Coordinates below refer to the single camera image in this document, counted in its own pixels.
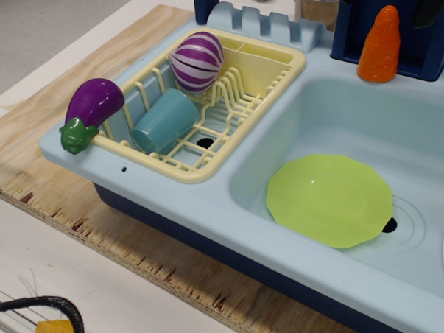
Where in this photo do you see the teal plastic cup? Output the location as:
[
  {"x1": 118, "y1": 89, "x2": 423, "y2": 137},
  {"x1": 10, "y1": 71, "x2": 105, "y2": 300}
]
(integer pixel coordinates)
[{"x1": 132, "y1": 88, "x2": 200, "y2": 154}]

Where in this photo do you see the light blue toy sink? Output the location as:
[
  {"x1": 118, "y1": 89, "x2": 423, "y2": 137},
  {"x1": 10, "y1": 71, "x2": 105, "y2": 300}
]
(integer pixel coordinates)
[{"x1": 40, "y1": 33, "x2": 444, "y2": 333}]

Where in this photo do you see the black braided cable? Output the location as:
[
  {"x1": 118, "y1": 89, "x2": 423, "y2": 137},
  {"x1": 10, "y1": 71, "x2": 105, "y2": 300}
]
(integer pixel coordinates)
[{"x1": 0, "y1": 293, "x2": 85, "y2": 333}]

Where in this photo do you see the cream plastic dish rack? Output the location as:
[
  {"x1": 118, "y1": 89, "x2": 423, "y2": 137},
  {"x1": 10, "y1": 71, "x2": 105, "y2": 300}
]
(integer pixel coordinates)
[{"x1": 91, "y1": 29, "x2": 306, "y2": 183}]

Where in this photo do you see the lime green plastic plate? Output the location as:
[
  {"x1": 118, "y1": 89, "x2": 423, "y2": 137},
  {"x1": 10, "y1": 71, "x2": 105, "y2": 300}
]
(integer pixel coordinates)
[{"x1": 265, "y1": 154, "x2": 393, "y2": 249}]

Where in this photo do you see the purple striped toy onion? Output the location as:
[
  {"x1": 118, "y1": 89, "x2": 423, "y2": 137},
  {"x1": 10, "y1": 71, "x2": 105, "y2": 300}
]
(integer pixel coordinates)
[{"x1": 168, "y1": 31, "x2": 224, "y2": 94}]

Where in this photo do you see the plywood board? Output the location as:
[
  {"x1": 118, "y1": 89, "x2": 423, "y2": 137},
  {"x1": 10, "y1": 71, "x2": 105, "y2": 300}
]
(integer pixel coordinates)
[{"x1": 0, "y1": 0, "x2": 365, "y2": 333}]

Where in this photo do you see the dark blue faucet block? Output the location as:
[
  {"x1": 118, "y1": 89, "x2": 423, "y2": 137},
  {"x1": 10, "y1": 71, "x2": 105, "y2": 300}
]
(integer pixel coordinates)
[{"x1": 331, "y1": 0, "x2": 444, "y2": 82}]

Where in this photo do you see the yellow object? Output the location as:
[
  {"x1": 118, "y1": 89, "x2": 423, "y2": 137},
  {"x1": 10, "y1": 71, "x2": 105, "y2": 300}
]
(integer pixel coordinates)
[{"x1": 34, "y1": 320, "x2": 74, "y2": 333}]

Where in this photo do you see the purple toy eggplant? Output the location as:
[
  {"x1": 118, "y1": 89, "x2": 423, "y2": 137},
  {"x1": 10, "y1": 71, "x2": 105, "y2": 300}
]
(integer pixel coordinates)
[{"x1": 59, "y1": 78, "x2": 125, "y2": 155}]

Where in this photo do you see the orange toy carrot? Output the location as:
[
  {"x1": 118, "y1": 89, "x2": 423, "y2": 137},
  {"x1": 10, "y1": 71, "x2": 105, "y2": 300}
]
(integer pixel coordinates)
[{"x1": 357, "y1": 5, "x2": 401, "y2": 83}]

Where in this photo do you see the stainless steel pot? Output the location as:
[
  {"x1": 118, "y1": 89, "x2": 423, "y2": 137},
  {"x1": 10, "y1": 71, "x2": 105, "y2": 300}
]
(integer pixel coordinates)
[{"x1": 293, "y1": 0, "x2": 339, "y2": 32}]

